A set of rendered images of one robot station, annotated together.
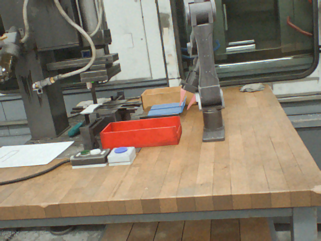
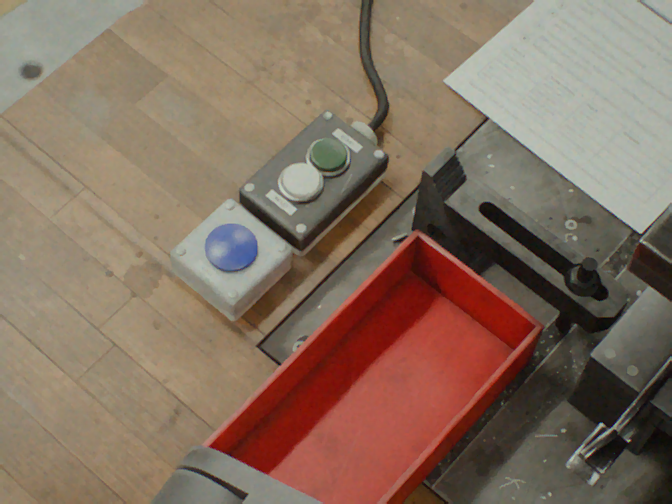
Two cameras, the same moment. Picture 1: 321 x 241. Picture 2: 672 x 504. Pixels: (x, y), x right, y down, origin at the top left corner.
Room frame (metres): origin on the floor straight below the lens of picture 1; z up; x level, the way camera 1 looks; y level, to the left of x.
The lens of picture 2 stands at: (1.30, -0.28, 1.82)
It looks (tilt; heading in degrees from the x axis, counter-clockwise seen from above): 61 degrees down; 115
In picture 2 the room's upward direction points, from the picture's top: 6 degrees clockwise
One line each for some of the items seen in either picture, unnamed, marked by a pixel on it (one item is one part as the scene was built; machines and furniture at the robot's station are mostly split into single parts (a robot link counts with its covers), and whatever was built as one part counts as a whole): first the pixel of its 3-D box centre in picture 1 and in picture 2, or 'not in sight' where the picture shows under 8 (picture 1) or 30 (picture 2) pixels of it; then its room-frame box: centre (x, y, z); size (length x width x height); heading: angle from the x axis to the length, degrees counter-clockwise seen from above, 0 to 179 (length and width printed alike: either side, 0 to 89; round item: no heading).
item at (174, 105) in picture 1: (168, 102); not in sight; (1.53, -0.05, 0.93); 0.15 x 0.07 x 0.03; 80
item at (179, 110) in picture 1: (166, 108); not in sight; (1.44, -0.03, 0.93); 0.15 x 0.07 x 0.03; 82
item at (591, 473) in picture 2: (127, 109); (611, 437); (1.33, 0.11, 0.98); 0.07 x 0.02 x 0.01; 79
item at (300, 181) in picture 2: (96, 153); (301, 185); (1.04, 0.20, 0.93); 0.03 x 0.03 x 0.02
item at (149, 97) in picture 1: (171, 97); not in sight; (1.65, -0.07, 0.93); 0.25 x 0.13 x 0.08; 79
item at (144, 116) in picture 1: (162, 111); not in sight; (1.49, -0.01, 0.91); 0.17 x 0.16 x 0.02; 169
